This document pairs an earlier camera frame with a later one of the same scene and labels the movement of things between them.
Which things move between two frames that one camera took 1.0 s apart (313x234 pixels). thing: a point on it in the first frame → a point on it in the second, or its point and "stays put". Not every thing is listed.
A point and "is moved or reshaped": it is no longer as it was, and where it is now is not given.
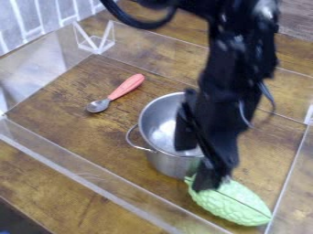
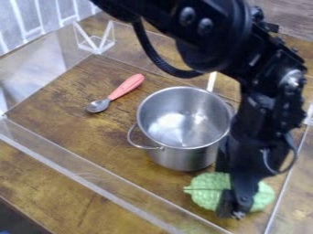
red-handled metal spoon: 99,105 stays put
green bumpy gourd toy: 232,203 is moved or reshaped
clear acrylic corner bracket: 93,43 stays put
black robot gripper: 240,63 → 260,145
